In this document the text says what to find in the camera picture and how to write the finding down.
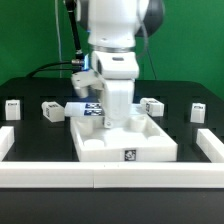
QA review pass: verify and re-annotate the white marker base sheet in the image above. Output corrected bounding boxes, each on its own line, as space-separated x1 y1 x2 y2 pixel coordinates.
65 102 104 117

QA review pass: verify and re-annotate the white square tabletop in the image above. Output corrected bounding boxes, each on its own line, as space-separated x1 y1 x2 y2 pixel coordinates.
70 114 178 162

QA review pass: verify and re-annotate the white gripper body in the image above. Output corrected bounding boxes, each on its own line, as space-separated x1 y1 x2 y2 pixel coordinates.
71 51 139 128

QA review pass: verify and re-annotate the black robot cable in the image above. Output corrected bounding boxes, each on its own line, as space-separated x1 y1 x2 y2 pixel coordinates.
25 0 85 79

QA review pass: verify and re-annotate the white U-shaped obstacle fence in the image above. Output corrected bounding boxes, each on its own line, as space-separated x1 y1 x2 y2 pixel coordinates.
0 126 224 188

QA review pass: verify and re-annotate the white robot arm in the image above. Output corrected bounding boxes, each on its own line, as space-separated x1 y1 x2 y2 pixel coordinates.
72 0 165 128

